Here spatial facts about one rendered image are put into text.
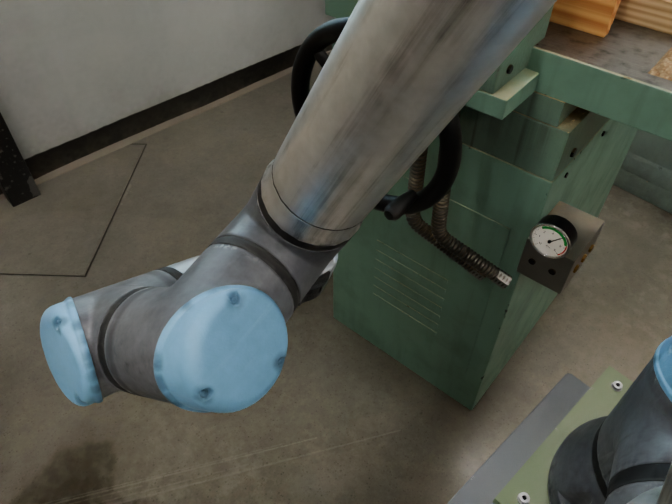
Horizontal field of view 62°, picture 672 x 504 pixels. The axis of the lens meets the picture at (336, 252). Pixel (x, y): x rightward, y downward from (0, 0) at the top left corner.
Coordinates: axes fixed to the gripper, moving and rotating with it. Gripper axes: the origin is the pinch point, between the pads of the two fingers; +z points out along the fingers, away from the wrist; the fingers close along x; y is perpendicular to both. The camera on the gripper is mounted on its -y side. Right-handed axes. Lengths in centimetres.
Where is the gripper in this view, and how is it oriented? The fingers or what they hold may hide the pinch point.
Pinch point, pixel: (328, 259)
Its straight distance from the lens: 75.2
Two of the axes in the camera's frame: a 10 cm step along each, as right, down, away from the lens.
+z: 6.1, -2.7, 7.4
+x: -7.6, -4.6, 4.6
